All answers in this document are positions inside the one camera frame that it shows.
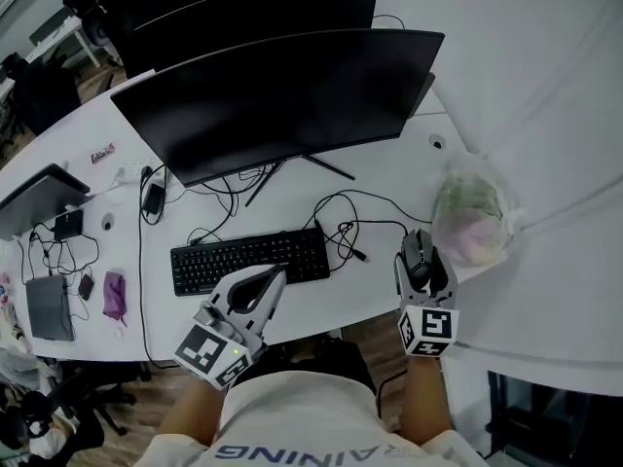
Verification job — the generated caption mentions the person's right forearm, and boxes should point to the person's right forearm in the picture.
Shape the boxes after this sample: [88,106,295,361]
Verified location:
[398,355,454,449]

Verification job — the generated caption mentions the dark framed glass window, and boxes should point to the dark framed glass window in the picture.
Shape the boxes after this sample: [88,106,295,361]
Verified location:
[486,370,623,467]

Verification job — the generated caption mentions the black grey computer mouse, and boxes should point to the black grey computer mouse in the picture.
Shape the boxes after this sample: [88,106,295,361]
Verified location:
[399,228,442,291]

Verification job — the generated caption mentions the black keyboard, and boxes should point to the black keyboard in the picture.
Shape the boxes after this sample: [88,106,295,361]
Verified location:
[169,227,331,297]

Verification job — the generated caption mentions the long black power cable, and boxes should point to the long black power cable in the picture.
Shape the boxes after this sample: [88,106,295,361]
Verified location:
[137,165,182,372]

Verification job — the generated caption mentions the black keyboard cable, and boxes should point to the black keyboard cable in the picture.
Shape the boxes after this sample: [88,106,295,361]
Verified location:
[187,177,235,247]

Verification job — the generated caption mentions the scattered colourful stickers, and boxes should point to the scattered colourful stickers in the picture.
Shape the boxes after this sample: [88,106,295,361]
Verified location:
[0,272,23,310]

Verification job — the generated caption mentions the person's white printed shirt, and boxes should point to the person's white printed shirt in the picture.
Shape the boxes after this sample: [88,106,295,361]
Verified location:
[130,367,491,467]

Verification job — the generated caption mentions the purple cloth pouch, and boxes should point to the purple cloth pouch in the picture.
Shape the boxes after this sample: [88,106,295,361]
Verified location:
[102,269,128,329]

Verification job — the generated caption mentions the person's black shorts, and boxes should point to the person's black shorts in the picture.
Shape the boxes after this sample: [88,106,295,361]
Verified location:
[242,336,379,398]

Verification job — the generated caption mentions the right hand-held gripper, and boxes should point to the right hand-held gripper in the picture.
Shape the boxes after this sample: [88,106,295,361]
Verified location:
[394,246,461,360]

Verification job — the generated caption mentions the black office chair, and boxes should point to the black office chair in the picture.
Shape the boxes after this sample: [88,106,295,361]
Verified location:
[99,0,169,75]
[43,360,152,440]
[14,55,83,138]

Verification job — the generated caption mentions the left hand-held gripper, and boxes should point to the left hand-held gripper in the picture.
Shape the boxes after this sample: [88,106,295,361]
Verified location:
[173,263,288,391]

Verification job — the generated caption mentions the black curved monitor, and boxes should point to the black curved monitor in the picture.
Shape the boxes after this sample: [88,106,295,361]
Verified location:
[110,27,445,208]
[119,0,381,80]

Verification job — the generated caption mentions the clear plastic bag with contents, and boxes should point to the clear plastic bag with contents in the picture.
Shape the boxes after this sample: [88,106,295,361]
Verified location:
[430,153,527,267]

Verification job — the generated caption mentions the black power adapter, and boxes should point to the black power adapter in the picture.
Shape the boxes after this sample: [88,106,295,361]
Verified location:
[141,182,165,216]

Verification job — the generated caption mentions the black USB cable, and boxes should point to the black USB cable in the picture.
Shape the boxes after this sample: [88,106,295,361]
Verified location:
[304,190,434,265]

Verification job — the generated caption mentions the white power strip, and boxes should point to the white power strip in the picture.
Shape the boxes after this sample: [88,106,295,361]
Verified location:
[115,156,165,183]

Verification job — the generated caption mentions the silver laptop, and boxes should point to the silver laptop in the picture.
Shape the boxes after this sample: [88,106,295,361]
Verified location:
[24,273,77,342]

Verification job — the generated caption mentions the black docking box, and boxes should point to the black docking box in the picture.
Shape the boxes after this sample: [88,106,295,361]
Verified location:
[53,208,85,241]

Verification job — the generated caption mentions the black left side monitor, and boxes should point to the black left side monitor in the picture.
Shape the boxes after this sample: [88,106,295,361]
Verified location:
[0,162,92,241]

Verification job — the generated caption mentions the person's left forearm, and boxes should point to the person's left forearm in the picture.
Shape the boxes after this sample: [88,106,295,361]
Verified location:
[153,379,230,449]

